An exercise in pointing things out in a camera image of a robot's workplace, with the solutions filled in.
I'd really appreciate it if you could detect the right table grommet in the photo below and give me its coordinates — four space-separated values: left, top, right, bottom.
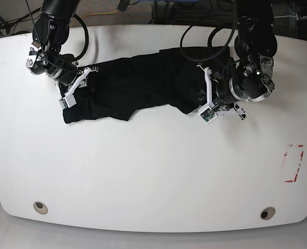
260 207 276 220

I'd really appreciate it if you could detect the yellow cable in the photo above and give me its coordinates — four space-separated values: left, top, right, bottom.
70 9 120 28

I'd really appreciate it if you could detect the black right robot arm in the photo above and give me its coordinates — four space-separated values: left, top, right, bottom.
26 1 98 108

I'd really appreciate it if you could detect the left table grommet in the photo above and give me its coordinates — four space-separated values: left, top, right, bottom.
33 201 48 215

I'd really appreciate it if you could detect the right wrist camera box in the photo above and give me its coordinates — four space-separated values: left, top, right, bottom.
59 95 76 109

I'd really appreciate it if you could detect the red tape marking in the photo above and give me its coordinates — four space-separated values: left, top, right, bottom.
281 144 305 183

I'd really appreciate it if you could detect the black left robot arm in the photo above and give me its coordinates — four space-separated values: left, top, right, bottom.
198 1 277 123

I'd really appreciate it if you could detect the table grommet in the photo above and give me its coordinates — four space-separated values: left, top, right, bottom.
260 207 276 220
33 201 48 215

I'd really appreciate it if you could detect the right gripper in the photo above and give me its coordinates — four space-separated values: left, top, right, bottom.
26 43 99 100

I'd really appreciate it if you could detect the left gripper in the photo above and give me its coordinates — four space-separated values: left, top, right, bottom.
197 56 275 120

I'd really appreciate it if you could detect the black T-shirt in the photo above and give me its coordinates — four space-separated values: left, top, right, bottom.
60 47 241 125

